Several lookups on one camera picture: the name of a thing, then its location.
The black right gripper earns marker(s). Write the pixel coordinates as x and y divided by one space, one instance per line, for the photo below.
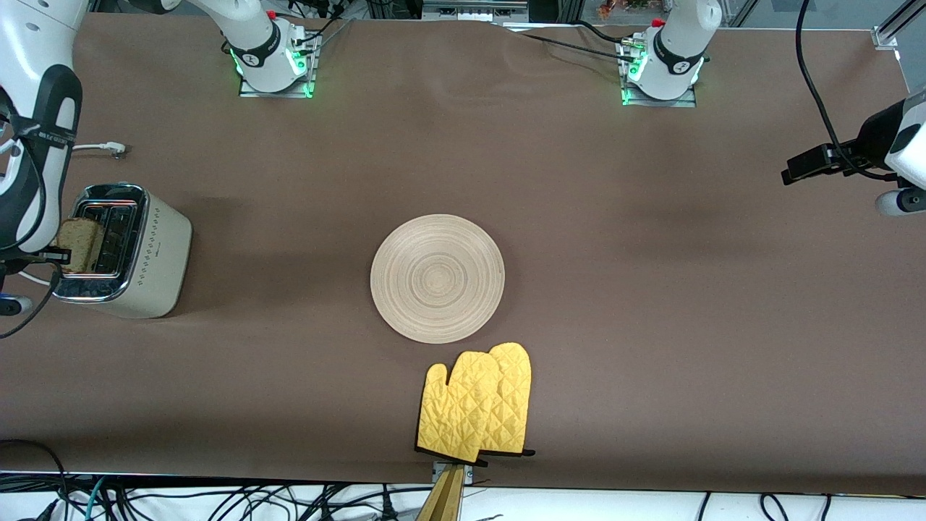
56 255

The small metal bracket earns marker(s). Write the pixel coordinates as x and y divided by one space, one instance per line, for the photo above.
469 474

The wooden post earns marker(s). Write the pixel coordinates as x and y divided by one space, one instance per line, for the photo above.
445 499

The round wooden plate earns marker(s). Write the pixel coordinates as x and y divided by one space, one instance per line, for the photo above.
438 278

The cream and chrome toaster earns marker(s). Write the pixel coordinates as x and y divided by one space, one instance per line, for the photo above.
159 253

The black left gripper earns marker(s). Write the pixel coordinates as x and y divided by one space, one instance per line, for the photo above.
873 137

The brown bread slice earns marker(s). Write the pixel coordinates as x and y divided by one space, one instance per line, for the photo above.
81 242

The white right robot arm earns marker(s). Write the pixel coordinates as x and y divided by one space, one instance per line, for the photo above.
36 72

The yellow quilted oven mitt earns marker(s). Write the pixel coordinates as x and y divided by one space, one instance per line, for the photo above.
456 405
515 391

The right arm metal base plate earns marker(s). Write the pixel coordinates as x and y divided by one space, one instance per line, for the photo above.
275 93

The grey aluminium frame rail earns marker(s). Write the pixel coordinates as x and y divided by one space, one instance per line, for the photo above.
470 11

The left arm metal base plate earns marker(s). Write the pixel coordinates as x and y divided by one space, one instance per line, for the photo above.
658 103

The brown table cover sheet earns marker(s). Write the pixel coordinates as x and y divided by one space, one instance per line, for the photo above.
579 217

